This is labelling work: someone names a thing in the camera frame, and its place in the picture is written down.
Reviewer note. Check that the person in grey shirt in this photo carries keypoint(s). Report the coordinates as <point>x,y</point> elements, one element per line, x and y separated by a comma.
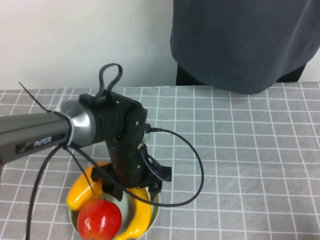
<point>237,45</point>

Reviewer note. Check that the black zip tie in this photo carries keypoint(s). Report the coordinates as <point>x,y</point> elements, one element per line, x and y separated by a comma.
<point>81,171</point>
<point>35,98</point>

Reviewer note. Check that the red apple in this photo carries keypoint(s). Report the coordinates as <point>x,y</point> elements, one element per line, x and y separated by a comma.
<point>97,220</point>

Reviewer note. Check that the pale green bowl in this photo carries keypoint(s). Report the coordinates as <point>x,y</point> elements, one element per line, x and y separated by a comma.
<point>125,210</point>

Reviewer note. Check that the grey white-grid tablecloth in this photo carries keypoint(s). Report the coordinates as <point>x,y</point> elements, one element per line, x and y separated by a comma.
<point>250,162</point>

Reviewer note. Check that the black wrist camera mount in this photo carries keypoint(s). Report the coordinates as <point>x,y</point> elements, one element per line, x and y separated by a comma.
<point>163,172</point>

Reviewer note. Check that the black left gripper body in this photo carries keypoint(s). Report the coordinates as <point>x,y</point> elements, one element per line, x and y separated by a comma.
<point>130,175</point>

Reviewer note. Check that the grey and black left arm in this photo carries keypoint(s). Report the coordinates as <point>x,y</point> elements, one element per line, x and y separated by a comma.
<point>37,127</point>

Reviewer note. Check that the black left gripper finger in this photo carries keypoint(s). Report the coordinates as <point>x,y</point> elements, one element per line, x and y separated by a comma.
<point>154,191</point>
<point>112,191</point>

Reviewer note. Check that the yellow banana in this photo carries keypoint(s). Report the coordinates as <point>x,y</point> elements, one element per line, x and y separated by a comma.
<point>142,215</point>

